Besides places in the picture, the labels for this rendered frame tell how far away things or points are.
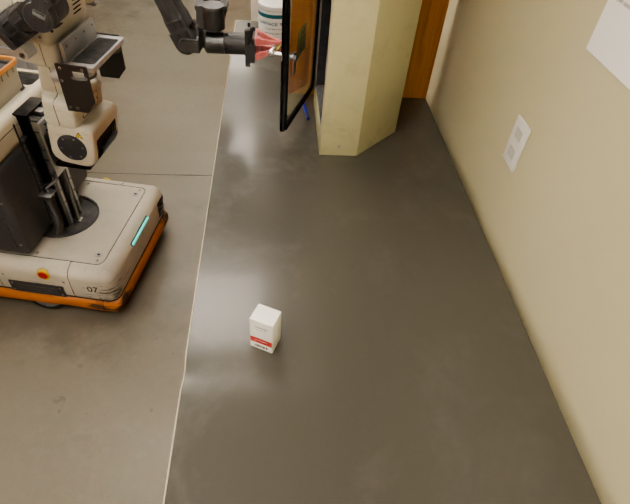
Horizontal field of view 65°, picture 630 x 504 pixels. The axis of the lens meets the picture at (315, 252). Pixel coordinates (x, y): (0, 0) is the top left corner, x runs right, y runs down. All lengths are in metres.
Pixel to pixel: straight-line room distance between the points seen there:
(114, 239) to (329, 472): 1.59
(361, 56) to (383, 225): 0.43
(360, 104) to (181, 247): 1.41
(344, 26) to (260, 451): 0.97
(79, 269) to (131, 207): 0.40
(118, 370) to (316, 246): 1.20
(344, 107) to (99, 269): 1.20
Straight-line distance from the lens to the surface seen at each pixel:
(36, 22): 1.61
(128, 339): 2.24
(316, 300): 1.07
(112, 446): 2.01
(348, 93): 1.40
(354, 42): 1.34
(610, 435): 1.02
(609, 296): 0.98
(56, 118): 1.95
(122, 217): 2.34
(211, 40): 1.46
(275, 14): 2.10
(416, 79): 1.84
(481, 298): 1.17
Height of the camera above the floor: 1.76
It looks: 45 degrees down
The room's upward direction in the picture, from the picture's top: 6 degrees clockwise
